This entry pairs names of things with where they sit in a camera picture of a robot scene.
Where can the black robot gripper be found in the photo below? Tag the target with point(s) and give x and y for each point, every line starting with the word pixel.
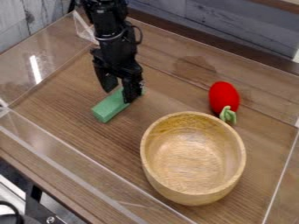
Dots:
pixel 114 58

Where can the green rectangular block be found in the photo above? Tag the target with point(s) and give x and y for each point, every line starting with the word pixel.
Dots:
pixel 109 106

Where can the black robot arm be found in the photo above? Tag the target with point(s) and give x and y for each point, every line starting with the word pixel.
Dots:
pixel 105 11

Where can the brown wooden bowl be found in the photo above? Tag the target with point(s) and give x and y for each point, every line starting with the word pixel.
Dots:
pixel 193 157

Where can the red plush strawberry toy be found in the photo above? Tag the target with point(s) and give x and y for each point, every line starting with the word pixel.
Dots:
pixel 224 101

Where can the clear acrylic tray wall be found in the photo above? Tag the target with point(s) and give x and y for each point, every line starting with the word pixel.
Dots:
pixel 84 162

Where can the black table leg bracket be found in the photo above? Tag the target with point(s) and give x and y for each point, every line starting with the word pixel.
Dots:
pixel 36 210

